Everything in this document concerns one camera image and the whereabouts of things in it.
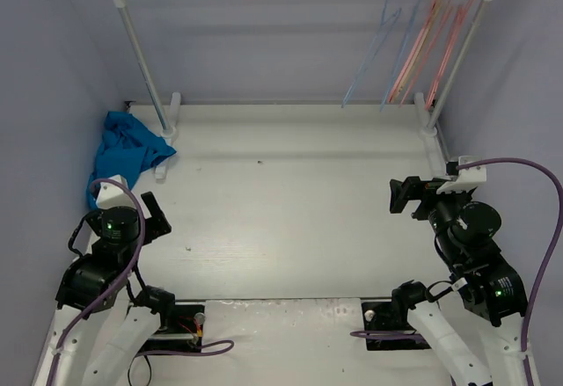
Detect blue t shirt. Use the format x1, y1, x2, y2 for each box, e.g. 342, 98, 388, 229
86, 112, 176, 209

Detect thin black cable loop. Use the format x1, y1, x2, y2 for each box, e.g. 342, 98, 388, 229
127, 353, 153, 386

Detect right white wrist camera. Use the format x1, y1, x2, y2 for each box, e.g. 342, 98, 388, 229
436, 156, 487, 194

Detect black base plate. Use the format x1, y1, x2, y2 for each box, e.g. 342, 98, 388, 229
140, 302, 206, 353
362, 301, 430, 352

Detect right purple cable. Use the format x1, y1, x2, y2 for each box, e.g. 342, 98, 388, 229
349, 157, 563, 386

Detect light blue wire hanger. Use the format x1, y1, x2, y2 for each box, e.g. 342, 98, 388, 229
340, 0, 402, 108

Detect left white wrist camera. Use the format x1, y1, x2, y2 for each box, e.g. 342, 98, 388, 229
96, 182, 133, 209

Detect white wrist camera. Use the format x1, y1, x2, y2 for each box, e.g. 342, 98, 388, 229
96, 182, 133, 209
436, 156, 487, 194

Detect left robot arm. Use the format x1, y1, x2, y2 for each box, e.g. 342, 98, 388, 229
43, 192, 176, 385

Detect pink hanger bundle left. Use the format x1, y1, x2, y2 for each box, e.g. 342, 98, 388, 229
389, 0, 443, 103

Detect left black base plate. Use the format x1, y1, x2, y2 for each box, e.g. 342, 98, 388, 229
140, 302, 206, 353

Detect pink hanger right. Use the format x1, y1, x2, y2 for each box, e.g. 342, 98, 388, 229
425, 0, 475, 111

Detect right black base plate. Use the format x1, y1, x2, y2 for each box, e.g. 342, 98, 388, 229
362, 301, 430, 352

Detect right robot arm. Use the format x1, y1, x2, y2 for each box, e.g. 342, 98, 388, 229
389, 177, 533, 385

